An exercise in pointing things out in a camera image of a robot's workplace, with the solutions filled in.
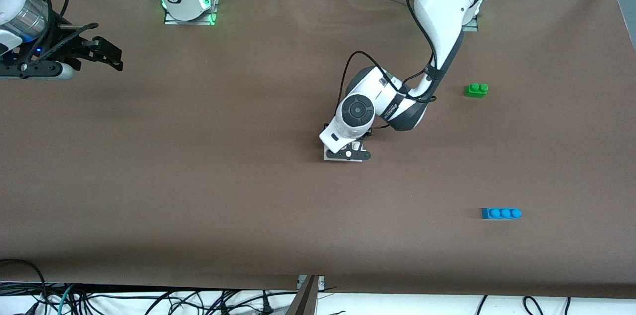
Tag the blue toy block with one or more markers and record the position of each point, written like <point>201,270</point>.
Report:
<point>501,213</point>

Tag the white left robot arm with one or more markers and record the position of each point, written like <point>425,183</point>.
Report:
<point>447,2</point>

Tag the white studded base plate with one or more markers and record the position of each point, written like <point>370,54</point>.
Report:
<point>328,156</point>

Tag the green toy block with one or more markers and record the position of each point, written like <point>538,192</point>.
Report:
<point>476,90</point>

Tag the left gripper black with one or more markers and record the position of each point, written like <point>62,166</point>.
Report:
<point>368,131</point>

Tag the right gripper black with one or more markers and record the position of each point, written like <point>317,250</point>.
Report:
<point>63,42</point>

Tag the brown table cover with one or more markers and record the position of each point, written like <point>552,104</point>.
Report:
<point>248,205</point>

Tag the metal table edge bracket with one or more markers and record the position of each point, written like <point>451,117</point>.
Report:
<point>310,282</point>

